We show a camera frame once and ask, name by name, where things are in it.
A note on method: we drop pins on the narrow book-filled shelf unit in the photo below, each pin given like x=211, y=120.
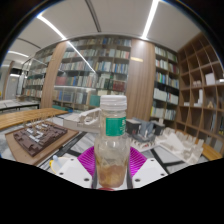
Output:
x=165, y=83

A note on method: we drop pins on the white stepped architectural model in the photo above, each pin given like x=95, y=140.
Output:
x=181, y=146

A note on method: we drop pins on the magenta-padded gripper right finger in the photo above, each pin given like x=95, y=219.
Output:
x=148, y=171

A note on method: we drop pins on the book shelf unit with glass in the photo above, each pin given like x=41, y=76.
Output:
x=36, y=76

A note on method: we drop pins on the beige architectural model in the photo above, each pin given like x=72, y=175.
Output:
x=81, y=121

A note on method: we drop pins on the light blue stirrer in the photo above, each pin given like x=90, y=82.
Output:
x=57, y=160

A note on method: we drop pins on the brown model on wooden board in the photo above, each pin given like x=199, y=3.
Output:
x=36, y=141

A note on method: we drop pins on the ceiling light strips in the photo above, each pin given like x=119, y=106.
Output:
x=150, y=20

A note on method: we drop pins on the curved wooden slatted bench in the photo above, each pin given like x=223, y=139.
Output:
x=23, y=118
x=211, y=152

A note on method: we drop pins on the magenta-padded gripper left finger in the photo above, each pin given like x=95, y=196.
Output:
x=75, y=171

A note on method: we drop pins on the wide book-filled shelf unit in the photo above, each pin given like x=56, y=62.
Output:
x=93, y=70

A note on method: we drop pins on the wooden cubby shelf unit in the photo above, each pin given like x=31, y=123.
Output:
x=203, y=90

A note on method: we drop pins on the clear plastic bottle white cap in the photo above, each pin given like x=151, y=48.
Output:
x=111, y=156

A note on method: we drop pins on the flat round red coaster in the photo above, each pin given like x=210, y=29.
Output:
x=106, y=189

